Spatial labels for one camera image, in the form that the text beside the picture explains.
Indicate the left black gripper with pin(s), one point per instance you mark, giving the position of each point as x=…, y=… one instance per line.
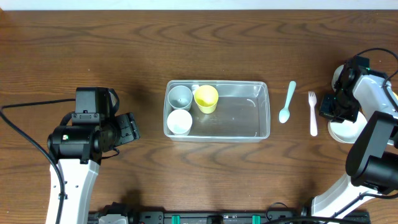
x=125, y=128

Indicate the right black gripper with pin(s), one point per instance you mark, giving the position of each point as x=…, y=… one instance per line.
x=334, y=109

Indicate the white plastic bowl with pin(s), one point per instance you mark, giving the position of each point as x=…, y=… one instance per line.
x=347, y=131

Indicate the cream white plastic cup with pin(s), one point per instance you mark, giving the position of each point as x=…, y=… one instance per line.
x=180, y=122

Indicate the grey plastic cup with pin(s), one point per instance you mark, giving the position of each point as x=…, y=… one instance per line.
x=180, y=98

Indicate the yellow plastic cup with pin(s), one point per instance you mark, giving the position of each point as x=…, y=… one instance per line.
x=206, y=97

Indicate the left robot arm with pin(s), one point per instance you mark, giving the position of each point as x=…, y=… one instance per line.
x=77, y=146

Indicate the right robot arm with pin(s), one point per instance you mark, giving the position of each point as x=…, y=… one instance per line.
x=371, y=171

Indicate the grey plastic bowl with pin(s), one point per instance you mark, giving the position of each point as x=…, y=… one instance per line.
x=336, y=75

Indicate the pink plastic fork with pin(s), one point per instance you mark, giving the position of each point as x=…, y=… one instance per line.
x=312, y=100

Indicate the mint green plastic spoon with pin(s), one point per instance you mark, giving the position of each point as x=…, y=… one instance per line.
x=284, y=113

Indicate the clear plastic storage box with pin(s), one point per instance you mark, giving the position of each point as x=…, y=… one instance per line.
x=243, y=112

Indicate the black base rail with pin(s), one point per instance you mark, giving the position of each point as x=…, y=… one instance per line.
x=120, y=213

